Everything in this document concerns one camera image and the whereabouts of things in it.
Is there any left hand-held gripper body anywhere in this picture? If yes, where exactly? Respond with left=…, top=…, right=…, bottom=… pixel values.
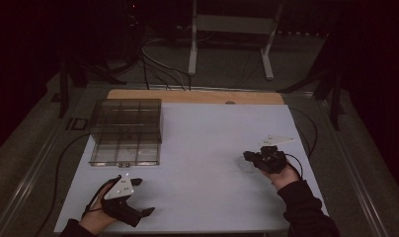
left=100, top=173, right=146, bottom=228

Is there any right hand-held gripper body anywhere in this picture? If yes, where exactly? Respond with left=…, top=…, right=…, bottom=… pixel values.
left=253, top=134, right=295, bottom=175

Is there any smoky transparent drawer box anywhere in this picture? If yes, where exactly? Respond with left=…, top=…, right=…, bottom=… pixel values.
left=88, top=98, right=164, bottom=168

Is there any person's right hand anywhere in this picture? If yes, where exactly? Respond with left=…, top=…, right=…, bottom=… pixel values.
left=261, top=162, right=302, bottom=192

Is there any person's left hand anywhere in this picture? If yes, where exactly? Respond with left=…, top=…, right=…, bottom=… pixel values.
left=78, top=182, right=118, bottom=235

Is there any white table mat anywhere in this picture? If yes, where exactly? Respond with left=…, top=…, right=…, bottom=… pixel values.
left=53, top=102, right=330, bottom=235

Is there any black tripod stand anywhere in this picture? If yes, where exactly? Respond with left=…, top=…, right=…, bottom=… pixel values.
left=276, top=19, right=347, bottom=131
left=57, top=58, right=127, bottom=119

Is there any white metal stand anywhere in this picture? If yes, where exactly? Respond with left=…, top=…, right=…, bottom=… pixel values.
left=187, top=0, right=285, bottom=81

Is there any dark equipment rack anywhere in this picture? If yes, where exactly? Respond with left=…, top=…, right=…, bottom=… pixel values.
left=121, top=0, right=143, bottom=63

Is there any right hand-held gripper cable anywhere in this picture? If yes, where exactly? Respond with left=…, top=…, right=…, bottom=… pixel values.
left=284, top=152, right=304, bottom=179

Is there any hand-held gripper cable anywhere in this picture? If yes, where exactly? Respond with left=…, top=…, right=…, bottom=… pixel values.
left=82, top=177, right=121, bottom=218
left=284, top=152, right=304, bottom=179

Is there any left hand-held gripper cable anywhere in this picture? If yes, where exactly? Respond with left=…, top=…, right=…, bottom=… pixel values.
left=82, top=177, right=121, bottom=218

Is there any looped black floor cable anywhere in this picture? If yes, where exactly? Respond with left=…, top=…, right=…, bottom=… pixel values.
left=287, top=107, right=319, bottom=161

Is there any long black floor cable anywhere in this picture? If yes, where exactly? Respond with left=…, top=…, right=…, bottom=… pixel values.
left=34, top=132, right=92, bottom=237

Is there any black floor socket frame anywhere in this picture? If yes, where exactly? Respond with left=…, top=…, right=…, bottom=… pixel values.
left=66, top=117, right=89, bottom=131

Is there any metal floor rail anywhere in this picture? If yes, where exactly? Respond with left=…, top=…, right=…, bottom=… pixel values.
left=319, top=98, right=391, bottom=237
left=0, top=88, right=90, bottom=237

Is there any thin black floor cable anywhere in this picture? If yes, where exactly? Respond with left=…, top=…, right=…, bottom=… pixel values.
left=140, top=48, right=151, bottom=91

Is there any white floor cable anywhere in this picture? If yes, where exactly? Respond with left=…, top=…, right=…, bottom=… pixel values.
left=141, top=39, right=186, bottom=91

